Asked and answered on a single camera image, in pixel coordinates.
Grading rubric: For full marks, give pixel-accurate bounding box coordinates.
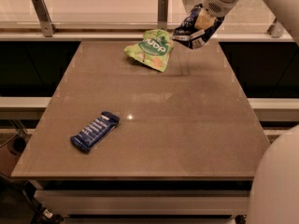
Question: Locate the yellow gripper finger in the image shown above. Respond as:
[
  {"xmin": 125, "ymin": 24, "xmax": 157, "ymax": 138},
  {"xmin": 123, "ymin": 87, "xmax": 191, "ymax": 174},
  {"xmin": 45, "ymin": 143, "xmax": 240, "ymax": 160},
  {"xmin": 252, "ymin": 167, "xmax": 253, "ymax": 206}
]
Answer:
[{"xmin": 194, "ymin": 9, "xmax": 216, "ymax": 30}]

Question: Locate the blue potato chip bag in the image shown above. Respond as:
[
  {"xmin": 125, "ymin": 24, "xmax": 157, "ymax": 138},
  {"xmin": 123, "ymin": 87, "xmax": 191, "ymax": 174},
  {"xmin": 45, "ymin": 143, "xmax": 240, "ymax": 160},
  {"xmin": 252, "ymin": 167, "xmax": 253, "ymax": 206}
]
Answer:
[{"xmin": 171, "ymin": 4, "xmax": 224, "ymax": 49}]

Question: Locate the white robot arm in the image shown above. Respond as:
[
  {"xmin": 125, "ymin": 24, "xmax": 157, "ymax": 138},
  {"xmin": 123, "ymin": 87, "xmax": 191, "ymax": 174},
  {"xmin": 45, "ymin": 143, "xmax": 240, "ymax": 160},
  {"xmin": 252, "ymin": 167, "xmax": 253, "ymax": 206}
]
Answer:
[{"xmin": 202, "ymin": 0, "xmax": 299, "ymax": 224}]

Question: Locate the green rice chip bag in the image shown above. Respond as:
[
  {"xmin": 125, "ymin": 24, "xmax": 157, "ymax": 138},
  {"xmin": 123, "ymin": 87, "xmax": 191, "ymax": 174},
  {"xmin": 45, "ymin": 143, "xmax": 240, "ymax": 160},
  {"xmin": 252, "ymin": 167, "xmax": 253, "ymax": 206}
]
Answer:
[{"xmin": 124, "ymin": 29, "xmax": 174, "ymax": 72}]

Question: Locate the dark blue snack bar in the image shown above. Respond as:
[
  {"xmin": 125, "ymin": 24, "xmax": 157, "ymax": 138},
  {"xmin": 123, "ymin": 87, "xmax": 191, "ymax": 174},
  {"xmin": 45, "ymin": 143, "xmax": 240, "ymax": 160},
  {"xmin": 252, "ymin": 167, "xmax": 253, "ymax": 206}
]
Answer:
[{"xmin": 70, "ymin": 111, "xmax": 120, "ymax": 152}]

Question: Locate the grey table base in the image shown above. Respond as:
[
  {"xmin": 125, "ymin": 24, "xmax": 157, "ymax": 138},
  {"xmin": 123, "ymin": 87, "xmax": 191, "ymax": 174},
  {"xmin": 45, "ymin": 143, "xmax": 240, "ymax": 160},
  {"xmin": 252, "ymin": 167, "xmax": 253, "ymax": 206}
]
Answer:
[{"xmin": 35, "ymin": 180, "xmax": 251, "ymax": 218}]

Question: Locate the middle metal railing bracket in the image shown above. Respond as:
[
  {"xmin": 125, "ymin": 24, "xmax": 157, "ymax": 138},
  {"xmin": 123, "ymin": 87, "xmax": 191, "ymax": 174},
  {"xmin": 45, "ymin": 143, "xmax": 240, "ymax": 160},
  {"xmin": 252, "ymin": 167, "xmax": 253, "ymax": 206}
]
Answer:
[{"xmin": 157, "ymin": 0, "xmax": 168, "ymax": 30}]

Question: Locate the metal railing bracket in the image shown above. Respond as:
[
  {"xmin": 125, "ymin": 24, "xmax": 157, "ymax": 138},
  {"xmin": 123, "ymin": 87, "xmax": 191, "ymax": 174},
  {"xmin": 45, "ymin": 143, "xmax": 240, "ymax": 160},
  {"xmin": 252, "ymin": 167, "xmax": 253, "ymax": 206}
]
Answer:
[
  {"xmin": 31, "ymin": 0, "xmax": 55, "ymax": 37},
  {"xmin": 267, "ymin": 19, "xmax": 284, "ymax": 38},
  {"xmin": 157, "ymin": 0, "xmax": 168, "ymax": 30}
]

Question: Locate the right metal railing bracket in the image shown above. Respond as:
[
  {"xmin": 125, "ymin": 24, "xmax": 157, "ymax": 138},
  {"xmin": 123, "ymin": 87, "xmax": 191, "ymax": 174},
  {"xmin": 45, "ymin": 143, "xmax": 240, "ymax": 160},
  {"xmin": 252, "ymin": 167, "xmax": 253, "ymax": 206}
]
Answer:
[{"xmin": 267, "ymin": 19, "xmax": 284, "ymax": 38}]

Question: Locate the left metal railing bracket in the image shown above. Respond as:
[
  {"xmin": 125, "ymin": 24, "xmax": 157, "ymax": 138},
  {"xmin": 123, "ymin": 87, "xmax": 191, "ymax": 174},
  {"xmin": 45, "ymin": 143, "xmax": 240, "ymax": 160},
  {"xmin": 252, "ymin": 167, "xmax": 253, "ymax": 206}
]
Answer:
[{"xmin": 31, "ymin": 0, "xmax": 55, "ymax": 37}]

